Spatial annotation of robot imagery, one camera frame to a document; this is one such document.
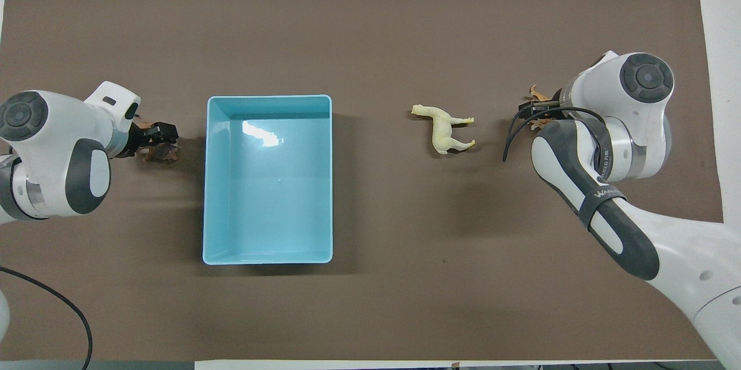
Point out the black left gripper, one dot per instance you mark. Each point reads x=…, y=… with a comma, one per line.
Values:
x=136, y=139

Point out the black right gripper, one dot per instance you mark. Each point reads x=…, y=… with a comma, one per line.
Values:
x=554, y=109

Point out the brown lion toy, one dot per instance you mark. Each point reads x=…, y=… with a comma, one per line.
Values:
x=163, y=154

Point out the orange striped tiger toy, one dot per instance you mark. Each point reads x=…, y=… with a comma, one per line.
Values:
x=538, y=94

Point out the cream llama toy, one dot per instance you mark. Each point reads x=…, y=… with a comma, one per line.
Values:
x=443, y=129

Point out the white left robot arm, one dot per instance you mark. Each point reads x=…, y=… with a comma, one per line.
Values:
x=52, y=150

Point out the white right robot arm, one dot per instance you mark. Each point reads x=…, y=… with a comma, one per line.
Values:
x=625, y=144

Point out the light blue storage box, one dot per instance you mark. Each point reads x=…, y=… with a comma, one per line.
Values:
x=269, y=196

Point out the brown table mat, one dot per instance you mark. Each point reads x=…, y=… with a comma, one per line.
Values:
x=434, y=271

